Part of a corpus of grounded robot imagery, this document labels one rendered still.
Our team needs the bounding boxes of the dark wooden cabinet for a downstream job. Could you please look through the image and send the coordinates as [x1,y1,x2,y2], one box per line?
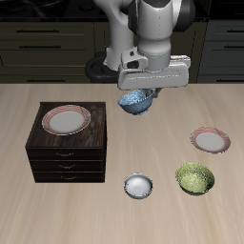
[25,101,108,184]

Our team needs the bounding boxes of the dark kitchen cupboards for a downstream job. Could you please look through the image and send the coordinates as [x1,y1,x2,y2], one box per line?
[0,0,244,85]

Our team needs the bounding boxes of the red rimmed white plate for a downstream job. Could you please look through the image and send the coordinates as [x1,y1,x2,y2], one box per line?
[190,127,232,154]
[41,104,92,136]

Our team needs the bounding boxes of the blue bowl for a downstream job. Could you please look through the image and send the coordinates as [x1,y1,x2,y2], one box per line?
[117,89,154,116]

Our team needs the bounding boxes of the green bowl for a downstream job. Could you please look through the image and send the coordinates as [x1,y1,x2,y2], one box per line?
[174,162,215,196]

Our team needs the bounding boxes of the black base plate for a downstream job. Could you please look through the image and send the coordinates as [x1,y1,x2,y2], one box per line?
[84,51,120,84]

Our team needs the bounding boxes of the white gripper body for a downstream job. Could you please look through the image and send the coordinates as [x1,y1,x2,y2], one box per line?
[117,54,192,91]

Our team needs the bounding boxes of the white bowl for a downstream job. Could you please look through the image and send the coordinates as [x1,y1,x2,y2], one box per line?
[123,173,153,200]

